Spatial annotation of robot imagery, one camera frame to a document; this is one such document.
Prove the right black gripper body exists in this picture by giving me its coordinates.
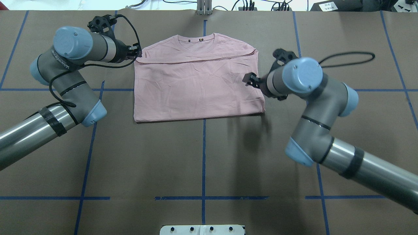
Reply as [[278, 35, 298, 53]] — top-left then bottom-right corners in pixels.
[[257, 76, 273, 98]]

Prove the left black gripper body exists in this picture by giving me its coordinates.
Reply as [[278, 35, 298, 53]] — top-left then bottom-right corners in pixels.
[[113, 39, 137, 63]]

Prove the pink Snoopy t-shirt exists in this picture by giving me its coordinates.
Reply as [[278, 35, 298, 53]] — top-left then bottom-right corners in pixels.
[[133, 33, 265, 122]]

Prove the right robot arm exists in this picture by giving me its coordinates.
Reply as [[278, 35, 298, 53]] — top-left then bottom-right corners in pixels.
[[243, 57, 418, 213]]

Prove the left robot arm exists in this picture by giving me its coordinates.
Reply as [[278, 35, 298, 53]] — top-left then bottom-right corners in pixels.
[[1, 26, 141, 170]]

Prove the black box with label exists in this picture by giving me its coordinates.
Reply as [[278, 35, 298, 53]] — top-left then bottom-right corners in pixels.
[[309, 0, 363, 12]]

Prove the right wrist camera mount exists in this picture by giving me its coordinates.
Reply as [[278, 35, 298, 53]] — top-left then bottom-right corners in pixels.
[[270, 49, 299, 72]]

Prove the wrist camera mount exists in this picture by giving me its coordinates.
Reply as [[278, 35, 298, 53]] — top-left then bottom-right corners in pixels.
[[270, 49, 299, 72], [88, 14, 117, 37]]

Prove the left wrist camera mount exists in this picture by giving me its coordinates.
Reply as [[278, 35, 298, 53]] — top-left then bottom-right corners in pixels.
[[88, 14, 117, 37]]

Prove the aluminium frame post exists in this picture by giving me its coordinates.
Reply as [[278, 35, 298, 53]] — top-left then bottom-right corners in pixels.
[[196, 0, 213, 15]]

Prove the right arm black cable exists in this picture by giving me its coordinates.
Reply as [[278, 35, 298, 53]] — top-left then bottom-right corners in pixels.
[[317, 52, 376, 69]]

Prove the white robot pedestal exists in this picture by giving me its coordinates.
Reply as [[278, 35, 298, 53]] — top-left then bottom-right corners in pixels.
[[159, 224, 246, 235]]

